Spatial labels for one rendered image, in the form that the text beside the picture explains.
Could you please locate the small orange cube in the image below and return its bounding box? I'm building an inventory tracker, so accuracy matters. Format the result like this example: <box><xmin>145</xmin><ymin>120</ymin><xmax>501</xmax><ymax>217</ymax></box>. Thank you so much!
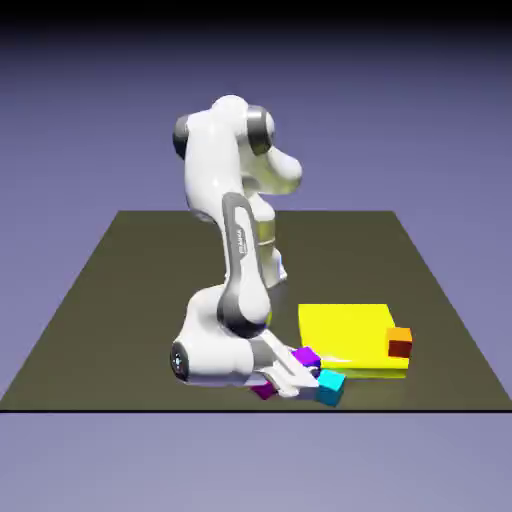
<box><xmin>385</xmin><ymin>326</ymin><xmax>414</xmax><ymax>360</ymax></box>

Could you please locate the small purple cube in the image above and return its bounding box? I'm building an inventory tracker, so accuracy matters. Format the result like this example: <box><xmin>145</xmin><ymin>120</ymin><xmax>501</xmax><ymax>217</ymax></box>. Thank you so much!
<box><xmin>290</xmin><ymin>346</ymin><xmax>323</xmax><ymax>370</ymax></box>

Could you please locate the large yellow box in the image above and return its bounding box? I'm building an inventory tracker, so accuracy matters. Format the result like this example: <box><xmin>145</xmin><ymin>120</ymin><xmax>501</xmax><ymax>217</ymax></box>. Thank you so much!
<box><xmin>297</xmin><ymin>302</ymin><xmax>411</xmax><ymax>380</ymax></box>

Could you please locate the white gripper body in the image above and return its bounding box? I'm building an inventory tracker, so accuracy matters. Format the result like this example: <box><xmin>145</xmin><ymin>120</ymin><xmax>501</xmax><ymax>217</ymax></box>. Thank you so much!
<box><xmin>255</xmin><ymin>330</ymin><xmax>322</xmax><ymax>399</ymax></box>

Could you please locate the small magenta cube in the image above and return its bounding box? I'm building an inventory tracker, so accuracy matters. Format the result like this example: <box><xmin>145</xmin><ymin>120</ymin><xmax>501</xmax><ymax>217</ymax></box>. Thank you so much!
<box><xmin>250</xmin><ymin>380</ymin><xmax>280</xmax><ymax>402</ymax></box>

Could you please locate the small cyan cube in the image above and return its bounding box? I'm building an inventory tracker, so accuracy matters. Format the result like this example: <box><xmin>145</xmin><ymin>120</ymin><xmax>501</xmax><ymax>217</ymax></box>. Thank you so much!
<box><xmin>314</xmin><ymin>368</ymin><xmax>347</xmax><ymax>408</ymax></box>

